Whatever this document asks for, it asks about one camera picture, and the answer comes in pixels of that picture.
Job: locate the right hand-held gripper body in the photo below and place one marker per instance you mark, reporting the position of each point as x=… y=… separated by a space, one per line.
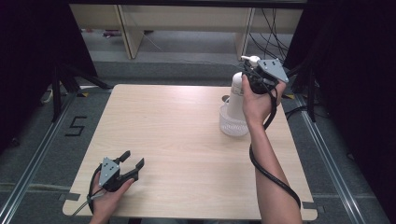
x=271 y=70

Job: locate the beige wooden desk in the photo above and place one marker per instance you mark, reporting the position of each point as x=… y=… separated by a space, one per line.
x=130 y=25

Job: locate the metal floor rail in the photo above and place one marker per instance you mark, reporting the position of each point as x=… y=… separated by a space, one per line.
x=330 y=161
x=28 y=174

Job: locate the person's right hand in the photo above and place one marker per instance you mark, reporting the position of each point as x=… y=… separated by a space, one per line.
x=257 y=107

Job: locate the person's left hand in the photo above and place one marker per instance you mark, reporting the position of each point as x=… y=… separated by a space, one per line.
x=104 y=202

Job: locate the black tripod stand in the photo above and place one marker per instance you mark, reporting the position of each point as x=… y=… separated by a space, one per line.
x=56 y=93
x=311 y=93

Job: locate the white pump bottle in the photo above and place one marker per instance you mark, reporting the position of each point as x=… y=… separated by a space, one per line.
x=235 y=99

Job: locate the black curtain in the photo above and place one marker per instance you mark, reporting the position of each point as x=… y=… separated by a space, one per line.
x=358 y=77
x=28 y=62

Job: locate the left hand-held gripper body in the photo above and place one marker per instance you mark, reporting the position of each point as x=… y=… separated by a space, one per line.
x=109 y=171

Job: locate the black tape floor mark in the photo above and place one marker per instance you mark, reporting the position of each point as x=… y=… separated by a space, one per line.
x=75 y=126

